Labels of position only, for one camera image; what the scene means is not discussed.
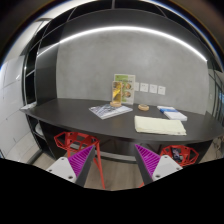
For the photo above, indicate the white wall socket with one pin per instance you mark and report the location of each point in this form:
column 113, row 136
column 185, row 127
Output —
column 144, row 87
column 153, row 88
column 161, row 90

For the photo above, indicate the white wall socket middle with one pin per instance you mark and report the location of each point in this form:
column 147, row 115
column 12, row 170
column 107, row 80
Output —
column 153, row 88

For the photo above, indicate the red metal stool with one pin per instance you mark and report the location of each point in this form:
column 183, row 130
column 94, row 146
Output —
column 74, row 142
column 182, row 155

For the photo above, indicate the round wooden coaster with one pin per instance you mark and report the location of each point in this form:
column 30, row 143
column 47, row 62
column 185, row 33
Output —
column 143, row 107

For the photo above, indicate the black shelving unit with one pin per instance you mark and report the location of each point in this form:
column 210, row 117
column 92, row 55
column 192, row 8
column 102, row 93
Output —
column 41, row 56

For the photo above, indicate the curved led light strip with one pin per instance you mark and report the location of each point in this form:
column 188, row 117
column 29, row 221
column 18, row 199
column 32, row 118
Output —
column 128, row 29

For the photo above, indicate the cream folded towel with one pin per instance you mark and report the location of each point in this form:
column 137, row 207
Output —
column 159, row 126

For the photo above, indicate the grey magazine on table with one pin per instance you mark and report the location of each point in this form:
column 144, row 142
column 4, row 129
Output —
column 107, row 111

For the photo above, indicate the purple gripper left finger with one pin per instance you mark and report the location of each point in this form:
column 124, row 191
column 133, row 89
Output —
column 75, row 168

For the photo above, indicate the red metal stool left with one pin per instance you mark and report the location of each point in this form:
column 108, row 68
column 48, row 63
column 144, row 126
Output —
column 74, row 142

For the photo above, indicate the yellow brochure in holder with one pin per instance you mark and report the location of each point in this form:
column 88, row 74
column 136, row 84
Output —
column 116, row 94

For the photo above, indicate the red metal stool right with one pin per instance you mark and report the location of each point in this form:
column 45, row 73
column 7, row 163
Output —
column 182, row 155

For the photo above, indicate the green white standing poster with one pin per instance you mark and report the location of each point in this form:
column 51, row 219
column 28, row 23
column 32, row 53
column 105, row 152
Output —
column 128, row 87

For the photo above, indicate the white blue book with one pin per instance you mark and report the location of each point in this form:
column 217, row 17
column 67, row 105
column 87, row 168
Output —
column 172, row 113

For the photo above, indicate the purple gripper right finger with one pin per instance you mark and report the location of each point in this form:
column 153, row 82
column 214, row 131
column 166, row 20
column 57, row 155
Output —
column 153, row 166

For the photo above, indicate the white wall socket right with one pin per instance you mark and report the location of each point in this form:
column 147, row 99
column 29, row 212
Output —
column 161, row 90

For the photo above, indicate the white wall socket left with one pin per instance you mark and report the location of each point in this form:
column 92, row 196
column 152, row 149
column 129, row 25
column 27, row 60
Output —
column 144, row 87

